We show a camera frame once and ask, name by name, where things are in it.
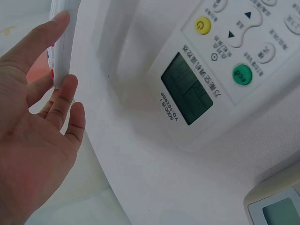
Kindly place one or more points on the person's left hand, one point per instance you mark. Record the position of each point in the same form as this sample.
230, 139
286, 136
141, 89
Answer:
28, 145

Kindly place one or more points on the person's left fingers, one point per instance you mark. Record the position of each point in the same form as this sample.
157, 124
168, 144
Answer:
45, 111

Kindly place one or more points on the person's left thumb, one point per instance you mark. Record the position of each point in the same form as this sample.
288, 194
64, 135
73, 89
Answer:
44, 37

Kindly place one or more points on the white remote with coloured buttons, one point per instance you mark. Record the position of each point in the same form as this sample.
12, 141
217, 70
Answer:
68, 47

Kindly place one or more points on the white air conditioner remote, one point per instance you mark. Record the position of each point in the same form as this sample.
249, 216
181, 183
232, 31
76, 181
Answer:
234, 35

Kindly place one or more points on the beige remote with display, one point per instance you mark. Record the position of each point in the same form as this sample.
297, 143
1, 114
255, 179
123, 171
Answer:
276, 204

